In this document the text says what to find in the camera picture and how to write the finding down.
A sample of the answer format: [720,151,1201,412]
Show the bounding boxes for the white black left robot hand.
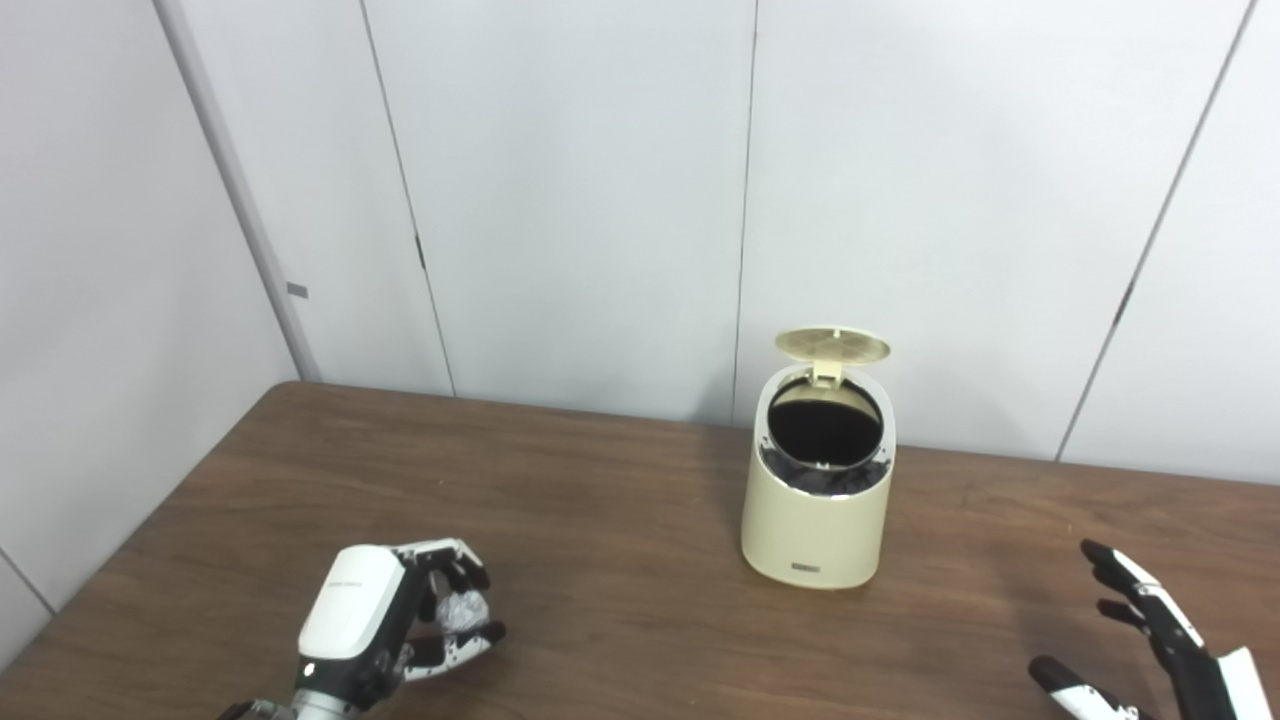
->
[296,538,507,713]

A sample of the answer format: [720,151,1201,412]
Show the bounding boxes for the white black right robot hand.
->
[1028,538,1276,720]

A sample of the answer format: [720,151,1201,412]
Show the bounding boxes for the white paper ball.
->
[435,590,489,636]

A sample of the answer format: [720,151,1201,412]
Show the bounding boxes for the cream round bin lid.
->
[775,326,891,387]

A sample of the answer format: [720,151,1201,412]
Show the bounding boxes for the cream-colored round bin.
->
[740,362,896,591]

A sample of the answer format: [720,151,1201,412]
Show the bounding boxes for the black bin liner bag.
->
[760,380,891,497]

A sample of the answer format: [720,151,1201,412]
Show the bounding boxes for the grey wall corner post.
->
[155,0,321,383]

